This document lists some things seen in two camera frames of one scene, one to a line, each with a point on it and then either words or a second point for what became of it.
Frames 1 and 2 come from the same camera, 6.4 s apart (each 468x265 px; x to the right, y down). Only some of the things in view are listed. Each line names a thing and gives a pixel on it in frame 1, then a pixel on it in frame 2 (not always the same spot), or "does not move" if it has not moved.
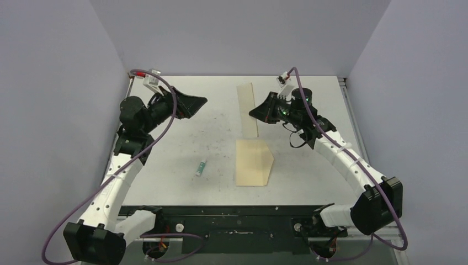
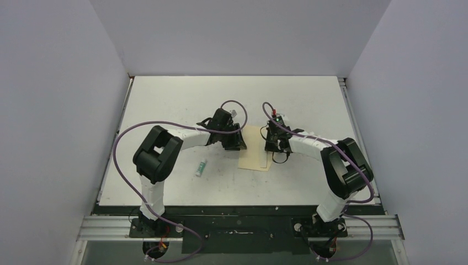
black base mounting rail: (237, 229) does not move
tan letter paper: (246, 101) → (263, 158)
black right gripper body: (282, 112) → (270, 143)
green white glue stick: (200, 168) does not move
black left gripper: (187, 106) → (236, 143)
